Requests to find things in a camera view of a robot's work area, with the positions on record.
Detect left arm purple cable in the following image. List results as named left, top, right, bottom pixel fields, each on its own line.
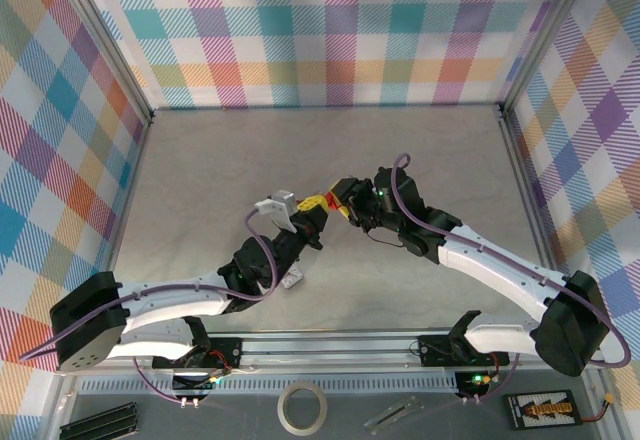
left=18, top=208, right=280, bottom=407

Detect black aluminium profile bar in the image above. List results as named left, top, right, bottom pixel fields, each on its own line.
left=58, top=400, right=140, bottom=440

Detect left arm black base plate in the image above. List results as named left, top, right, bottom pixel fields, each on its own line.
left=151, top=336, right=245, bottom=372

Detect grey slotted cable duct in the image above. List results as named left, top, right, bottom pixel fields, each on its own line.
left=79, top=377, right=460, bottom=396

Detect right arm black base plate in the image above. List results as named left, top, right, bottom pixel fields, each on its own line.
left=416, top=332, right=512, bottom=369

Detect long aluminium mounting rail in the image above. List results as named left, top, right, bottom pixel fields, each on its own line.
left=58, top=332, right=607, bottom=377

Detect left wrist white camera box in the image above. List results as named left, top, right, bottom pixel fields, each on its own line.
left=253, top=188, right=300, bottom=235

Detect black battery pack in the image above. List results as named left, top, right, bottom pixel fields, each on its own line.
left=501, top=388, right=577, bottom=432

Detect aluminium frame post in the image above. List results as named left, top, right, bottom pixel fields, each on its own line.
left=496, top=0, right=604, bottom=116
left=47, top=0, right=155, bottom=126

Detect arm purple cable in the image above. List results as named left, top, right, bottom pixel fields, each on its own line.
left=18, top=208, right=280, bottom=407
left=392, top=153, right=631, bottom=405

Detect small white square tile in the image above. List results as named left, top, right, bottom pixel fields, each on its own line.
left=281, top=265, right=305, bottom=290

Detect clear acrylic slotted strip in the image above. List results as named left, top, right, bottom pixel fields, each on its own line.
left=363, top=394, right=425, bottom=434

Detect black electronics board green light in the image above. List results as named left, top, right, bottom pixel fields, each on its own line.
left=172, top=370, right=224, bottom=394
left=455, top=370, right=494, bottom=395

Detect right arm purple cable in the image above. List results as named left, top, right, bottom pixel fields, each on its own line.
left=392, top=153, right=631, bottom=405

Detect aluminium side floor rail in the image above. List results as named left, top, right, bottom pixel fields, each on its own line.
left=102, top=109, right=156, bottom=281
left=497, top=104, right=567, bottom=277

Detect clear tape roll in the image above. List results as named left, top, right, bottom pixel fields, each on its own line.
left=276, top=379, right=330, bottom=435

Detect red wire yellow plug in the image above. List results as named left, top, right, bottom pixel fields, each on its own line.
left=480, top=349, right=502, bottom=389
left=573, top=392, right=616, bottom=424
left=207, top=348, right=241, bottom=384

